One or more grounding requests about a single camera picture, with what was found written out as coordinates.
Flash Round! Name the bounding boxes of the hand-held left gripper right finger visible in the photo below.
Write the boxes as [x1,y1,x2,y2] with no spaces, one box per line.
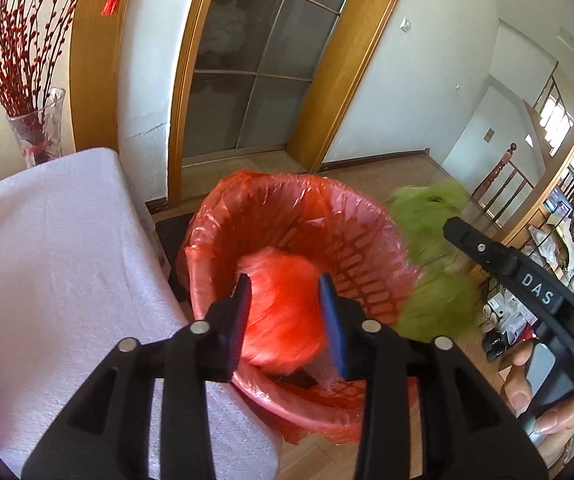
[318,273,549,480]

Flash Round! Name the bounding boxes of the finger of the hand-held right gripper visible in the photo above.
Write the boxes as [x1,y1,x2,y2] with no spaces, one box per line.
[442,217,529,287]

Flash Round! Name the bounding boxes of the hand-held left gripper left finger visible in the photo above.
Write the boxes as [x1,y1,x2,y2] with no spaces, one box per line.
[21,274,254,480]

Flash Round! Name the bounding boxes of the green foil wrapper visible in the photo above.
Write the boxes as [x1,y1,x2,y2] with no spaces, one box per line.
[386,182,483,342]

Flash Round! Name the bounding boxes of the red plastic basket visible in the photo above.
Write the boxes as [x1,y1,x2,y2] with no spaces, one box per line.
[187,172,420,441]

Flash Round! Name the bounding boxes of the person's right hand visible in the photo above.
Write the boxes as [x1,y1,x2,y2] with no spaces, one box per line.
[500,344,574,476]

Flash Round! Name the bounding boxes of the wooden stair banister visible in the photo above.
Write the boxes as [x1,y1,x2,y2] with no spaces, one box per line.
[470,142,535,221]

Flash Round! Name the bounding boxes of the wooden shelf unit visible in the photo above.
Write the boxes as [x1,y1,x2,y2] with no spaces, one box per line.
[482,75,574,361]

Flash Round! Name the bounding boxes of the window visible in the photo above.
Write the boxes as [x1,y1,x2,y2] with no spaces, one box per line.
[532,95,574,156]

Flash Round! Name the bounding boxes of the glass panel door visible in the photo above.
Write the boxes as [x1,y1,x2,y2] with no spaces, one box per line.
[182,0,363,161]

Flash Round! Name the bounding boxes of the glass vase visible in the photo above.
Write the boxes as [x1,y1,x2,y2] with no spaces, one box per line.
[7,87,66,168]

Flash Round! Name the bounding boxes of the red berry branches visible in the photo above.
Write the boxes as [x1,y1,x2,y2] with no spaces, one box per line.
[0,0,102,118]

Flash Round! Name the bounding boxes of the wooden door frame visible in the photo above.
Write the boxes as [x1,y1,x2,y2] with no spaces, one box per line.
[167,0,418,206]

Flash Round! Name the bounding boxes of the wooden wall trim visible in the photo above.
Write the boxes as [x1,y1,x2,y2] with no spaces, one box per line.
[69,0,140,153]

